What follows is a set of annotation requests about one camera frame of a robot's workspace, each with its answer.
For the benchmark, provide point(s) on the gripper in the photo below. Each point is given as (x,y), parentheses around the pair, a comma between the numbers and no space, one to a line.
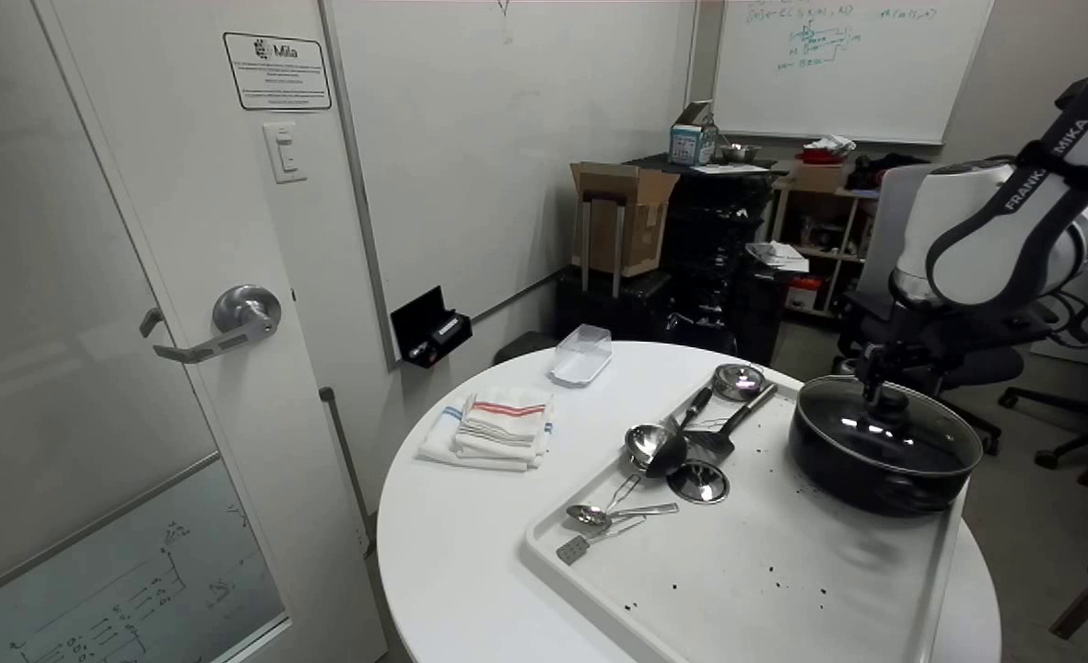
(917,336)

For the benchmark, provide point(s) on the glass pot lid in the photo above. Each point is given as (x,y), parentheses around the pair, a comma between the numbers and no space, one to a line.
(921,437)

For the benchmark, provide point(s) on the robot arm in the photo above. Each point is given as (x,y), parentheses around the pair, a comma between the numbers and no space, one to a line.
(986,230)

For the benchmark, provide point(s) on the black pot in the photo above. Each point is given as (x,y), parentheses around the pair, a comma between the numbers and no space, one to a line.
(866,483)

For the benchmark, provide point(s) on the white tray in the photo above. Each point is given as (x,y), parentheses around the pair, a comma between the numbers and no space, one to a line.
(765,580)

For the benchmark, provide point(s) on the office chair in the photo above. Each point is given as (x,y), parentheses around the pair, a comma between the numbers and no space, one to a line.
(1078,424)
(986,368)

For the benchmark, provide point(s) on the small steel ladle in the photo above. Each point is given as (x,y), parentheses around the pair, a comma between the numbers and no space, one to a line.
(739,380)

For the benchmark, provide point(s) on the wooden shelf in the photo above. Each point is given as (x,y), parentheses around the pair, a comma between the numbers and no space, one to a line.
(820,230)

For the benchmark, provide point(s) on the black spatula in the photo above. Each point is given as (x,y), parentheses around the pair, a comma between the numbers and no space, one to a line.
(714,444)

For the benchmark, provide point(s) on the black cabinet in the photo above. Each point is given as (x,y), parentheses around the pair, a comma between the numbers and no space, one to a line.
(709,258)

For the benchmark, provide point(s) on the steel bowl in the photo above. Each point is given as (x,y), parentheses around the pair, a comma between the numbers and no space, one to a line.
(739,153)

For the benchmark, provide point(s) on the whiteboard with green writing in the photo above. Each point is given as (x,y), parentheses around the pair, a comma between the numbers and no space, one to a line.
(875,83)

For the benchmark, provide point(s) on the cardboard box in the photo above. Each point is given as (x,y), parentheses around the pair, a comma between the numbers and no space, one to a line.
(622,221)

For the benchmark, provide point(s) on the clear plastic container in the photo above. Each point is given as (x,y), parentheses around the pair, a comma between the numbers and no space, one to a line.
(580,359)

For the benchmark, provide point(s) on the blue and white carton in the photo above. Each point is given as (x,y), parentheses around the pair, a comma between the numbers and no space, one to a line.
(693,138)

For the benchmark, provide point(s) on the steel spoon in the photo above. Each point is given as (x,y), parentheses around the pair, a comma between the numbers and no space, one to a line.
(591,516)

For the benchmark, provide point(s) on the small steel slotted spatula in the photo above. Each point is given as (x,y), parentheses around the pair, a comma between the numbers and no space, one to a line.
(573,550)

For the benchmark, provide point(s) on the red striped folded towel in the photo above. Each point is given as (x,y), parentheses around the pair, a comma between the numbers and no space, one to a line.
(505,422)

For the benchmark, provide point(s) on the blue striped folded towel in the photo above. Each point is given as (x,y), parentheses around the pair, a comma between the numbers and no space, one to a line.
(442,444)

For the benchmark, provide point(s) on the black marker holder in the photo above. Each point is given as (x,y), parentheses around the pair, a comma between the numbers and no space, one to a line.
(428,327)

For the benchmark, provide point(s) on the white door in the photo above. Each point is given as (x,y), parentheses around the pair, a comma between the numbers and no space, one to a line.
(120,276)

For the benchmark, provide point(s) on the large wall whiteboard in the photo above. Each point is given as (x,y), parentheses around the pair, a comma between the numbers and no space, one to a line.
(507,157)

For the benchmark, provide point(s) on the light switch plate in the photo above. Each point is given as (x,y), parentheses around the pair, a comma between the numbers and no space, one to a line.
(285,152)

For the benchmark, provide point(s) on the framed wall sign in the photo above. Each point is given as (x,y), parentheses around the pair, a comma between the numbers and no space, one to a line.
(277,72)

